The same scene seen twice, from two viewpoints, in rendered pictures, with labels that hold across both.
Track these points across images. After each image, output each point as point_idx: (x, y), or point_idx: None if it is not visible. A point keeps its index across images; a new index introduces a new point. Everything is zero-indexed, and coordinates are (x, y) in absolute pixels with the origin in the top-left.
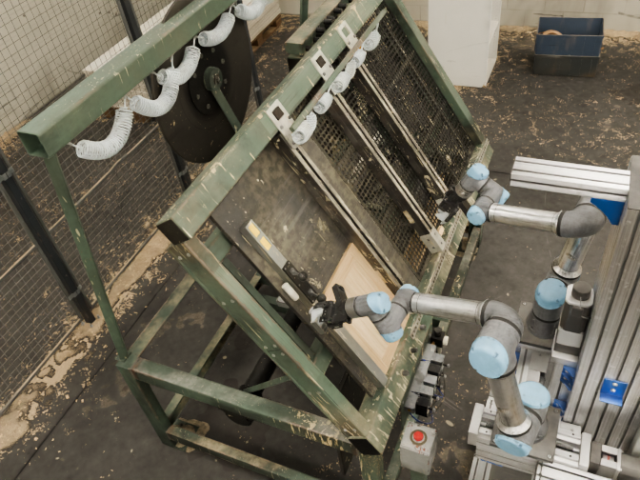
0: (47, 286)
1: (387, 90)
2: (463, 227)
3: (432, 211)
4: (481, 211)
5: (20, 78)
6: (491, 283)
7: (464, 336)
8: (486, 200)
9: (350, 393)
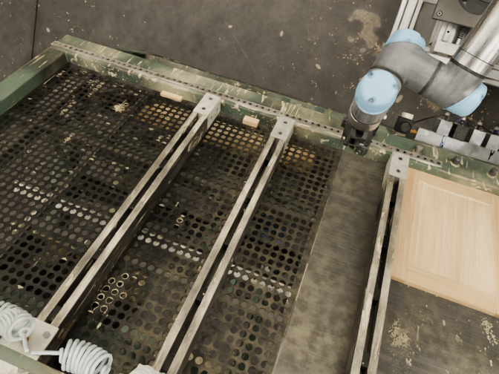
0: None
1: (56, 232)
2: (228, 87)
3: (178, 122)
4: (479, 90)
5: None
6: (214, 44)
7: (290, 79)
8: (445, 79)
9: None
